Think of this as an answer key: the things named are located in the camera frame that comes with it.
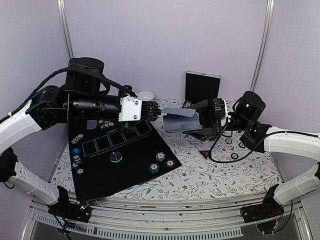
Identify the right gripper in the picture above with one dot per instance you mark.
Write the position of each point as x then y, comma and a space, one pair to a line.
212, 127

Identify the green chip stack top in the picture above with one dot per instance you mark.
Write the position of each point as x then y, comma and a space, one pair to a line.
104, 126

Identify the dealt card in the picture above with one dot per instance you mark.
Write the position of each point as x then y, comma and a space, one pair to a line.
91, 124

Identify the blue playing card deck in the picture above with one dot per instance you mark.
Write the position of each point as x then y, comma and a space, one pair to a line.
180, 119

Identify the green poker chip stack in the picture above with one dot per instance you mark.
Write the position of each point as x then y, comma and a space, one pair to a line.
241, 145

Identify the red poker chip stack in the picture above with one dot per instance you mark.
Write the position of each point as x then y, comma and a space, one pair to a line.
234, 156

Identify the blue round button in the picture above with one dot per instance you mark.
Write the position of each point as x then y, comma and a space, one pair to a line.
76, 151

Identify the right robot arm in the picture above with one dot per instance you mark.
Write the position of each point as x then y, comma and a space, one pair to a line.
258, 137

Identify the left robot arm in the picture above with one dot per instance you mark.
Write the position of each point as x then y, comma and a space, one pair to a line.
86, 95

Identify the aluminium poker case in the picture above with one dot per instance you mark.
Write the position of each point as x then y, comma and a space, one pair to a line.
200, 86

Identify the black triangular token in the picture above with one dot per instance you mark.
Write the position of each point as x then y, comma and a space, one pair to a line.
204, 153

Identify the white ceramic bowl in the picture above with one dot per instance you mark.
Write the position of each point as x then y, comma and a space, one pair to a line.
146, 95

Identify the clear dealer puck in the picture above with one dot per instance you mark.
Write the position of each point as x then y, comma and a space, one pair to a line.
115, 157

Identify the black poker mat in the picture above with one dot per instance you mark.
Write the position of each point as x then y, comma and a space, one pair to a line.
105, 161

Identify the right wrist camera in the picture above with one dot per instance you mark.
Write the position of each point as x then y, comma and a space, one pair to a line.
220, 111

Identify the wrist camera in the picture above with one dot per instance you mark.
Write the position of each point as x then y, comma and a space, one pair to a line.
220, 111
133, 109

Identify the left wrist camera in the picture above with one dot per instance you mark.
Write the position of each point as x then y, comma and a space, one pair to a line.
133, 109

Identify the aluminium front rail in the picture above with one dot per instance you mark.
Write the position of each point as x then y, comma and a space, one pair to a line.
201, 219

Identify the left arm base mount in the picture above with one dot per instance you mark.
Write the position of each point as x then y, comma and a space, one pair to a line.
78, 211

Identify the left aluminium frame post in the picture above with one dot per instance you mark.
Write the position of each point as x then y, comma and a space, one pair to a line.
62, 13

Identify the aluminium frame post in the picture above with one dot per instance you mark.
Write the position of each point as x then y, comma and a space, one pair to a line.
268, 19
62, 13

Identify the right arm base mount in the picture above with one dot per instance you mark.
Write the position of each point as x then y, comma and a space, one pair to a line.
258, 212

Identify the right aluminium frame post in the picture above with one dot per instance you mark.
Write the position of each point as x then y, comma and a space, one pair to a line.
268, 19

